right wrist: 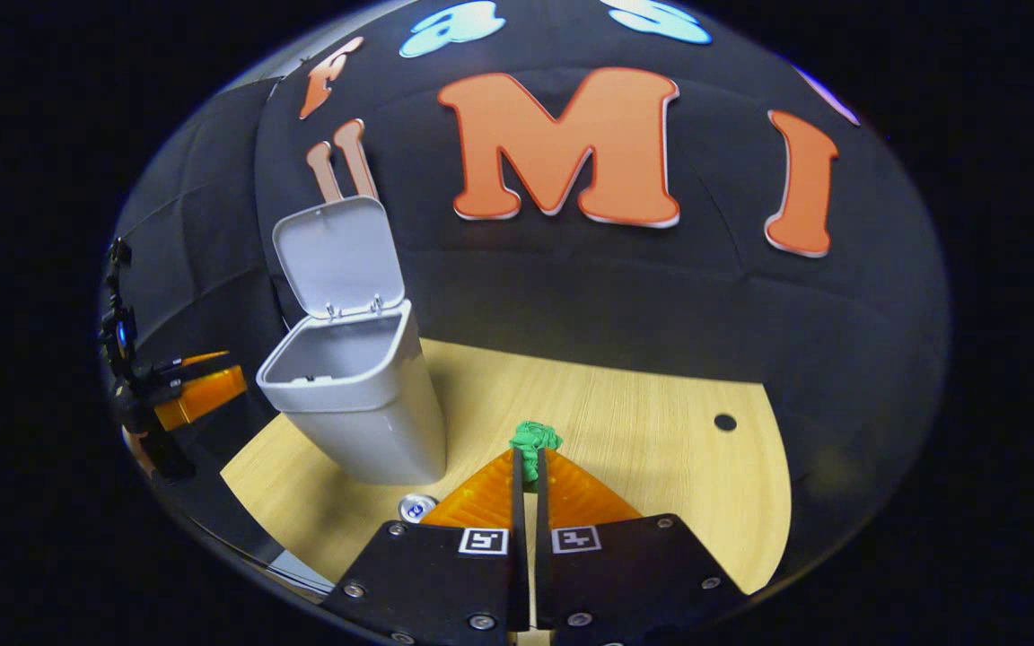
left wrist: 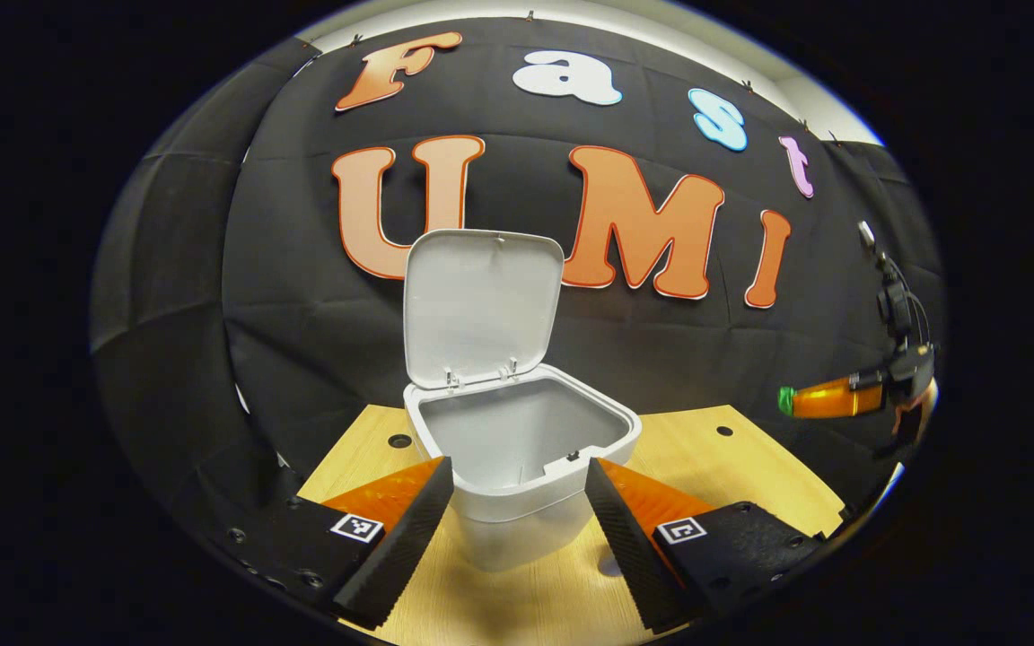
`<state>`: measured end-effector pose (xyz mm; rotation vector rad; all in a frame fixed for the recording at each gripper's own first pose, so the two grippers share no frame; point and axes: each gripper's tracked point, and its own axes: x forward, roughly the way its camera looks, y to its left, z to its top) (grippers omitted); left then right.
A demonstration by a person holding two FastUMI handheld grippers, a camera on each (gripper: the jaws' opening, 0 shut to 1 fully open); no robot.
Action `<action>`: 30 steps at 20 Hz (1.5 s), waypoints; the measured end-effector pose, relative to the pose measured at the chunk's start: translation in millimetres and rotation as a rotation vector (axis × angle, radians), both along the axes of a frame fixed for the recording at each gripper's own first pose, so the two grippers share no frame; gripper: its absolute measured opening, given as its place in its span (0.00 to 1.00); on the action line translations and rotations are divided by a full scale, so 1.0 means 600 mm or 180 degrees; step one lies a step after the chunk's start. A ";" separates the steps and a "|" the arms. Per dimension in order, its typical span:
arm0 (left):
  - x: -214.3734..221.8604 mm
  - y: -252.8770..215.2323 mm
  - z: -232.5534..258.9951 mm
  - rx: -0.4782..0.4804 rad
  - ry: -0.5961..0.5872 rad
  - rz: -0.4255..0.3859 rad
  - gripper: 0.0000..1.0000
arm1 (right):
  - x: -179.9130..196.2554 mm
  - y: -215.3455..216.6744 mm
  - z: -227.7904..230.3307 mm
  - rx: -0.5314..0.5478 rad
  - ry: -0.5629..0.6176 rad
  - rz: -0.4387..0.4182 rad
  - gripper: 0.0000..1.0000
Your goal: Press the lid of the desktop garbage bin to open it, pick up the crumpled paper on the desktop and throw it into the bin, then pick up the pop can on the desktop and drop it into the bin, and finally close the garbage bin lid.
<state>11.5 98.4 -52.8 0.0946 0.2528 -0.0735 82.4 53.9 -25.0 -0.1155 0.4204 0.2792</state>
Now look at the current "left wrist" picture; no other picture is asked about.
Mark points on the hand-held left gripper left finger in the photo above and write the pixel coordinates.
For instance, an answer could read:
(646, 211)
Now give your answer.
(409, 547)

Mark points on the green paper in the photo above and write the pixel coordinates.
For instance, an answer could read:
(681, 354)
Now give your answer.
(786, 401)

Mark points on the white desktop garbage bin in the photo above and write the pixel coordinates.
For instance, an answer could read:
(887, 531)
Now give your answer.
(481, 305)

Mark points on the black backdrop cloth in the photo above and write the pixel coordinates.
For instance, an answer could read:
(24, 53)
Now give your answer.
(319, 341)

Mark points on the wooden desktop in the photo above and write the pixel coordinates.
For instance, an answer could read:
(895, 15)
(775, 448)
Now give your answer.
(732, 475)

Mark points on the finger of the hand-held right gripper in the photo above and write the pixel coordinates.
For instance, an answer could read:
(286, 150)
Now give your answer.
(836, 397)

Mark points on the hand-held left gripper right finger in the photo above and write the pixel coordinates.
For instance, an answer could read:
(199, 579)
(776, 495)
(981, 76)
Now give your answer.
(625, 556)

